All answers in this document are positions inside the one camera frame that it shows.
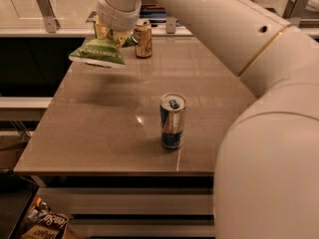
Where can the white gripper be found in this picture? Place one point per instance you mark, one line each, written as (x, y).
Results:
(117, 20)

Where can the green jalapeno chip bag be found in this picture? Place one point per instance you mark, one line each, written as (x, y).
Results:
(102, 53)

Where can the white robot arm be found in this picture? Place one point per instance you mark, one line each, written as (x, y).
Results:
(266, 176)

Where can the brown snack bag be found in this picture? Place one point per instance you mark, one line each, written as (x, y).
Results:
(41, 214)

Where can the gold soda can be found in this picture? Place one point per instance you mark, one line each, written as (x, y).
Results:
(144, 37)

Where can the silver blue energy drink can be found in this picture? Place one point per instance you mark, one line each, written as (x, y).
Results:
(172, 107)

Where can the white drawer cabinet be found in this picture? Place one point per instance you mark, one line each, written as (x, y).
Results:
(121, 207)

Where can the left metal glass bracket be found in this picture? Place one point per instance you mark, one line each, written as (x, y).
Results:
(51, 23)

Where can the metal glass bracket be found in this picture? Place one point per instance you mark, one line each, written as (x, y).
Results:
(51, 23)
(170, 25)
(296, 11)

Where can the middle metal glass bracket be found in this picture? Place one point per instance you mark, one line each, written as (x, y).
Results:
(170, 25)

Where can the right metal glass bracket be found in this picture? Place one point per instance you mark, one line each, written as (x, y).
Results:
(296, 11)

